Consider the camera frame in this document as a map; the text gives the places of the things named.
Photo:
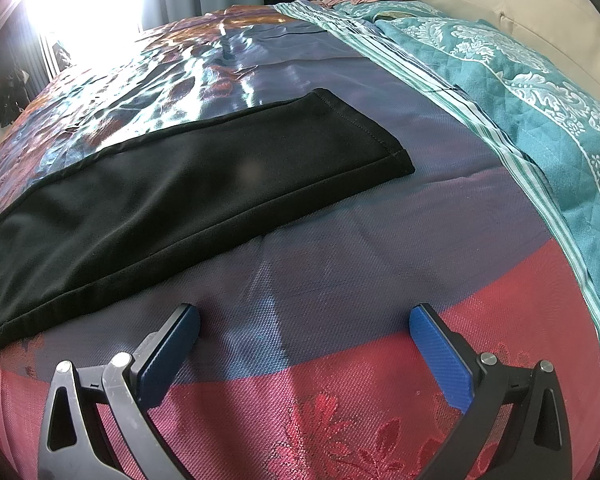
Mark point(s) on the black pants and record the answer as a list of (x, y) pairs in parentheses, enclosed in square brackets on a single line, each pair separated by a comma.
[(180, 200)]

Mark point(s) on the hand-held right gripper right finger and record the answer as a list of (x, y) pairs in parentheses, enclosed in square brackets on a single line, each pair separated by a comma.
[(437, 355)]

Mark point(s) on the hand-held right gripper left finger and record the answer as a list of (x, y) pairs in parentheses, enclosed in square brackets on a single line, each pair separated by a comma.
[(172, 352)]

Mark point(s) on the shiny multicolour satin bedspread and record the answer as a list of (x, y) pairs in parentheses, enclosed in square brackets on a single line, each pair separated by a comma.
[(330, 270)]

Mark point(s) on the cream padded headboard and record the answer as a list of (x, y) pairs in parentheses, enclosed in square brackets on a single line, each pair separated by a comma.
[(530, 0)]

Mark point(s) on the hanging dark clothes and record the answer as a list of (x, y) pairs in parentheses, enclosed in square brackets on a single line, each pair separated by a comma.
[(5, 80)]

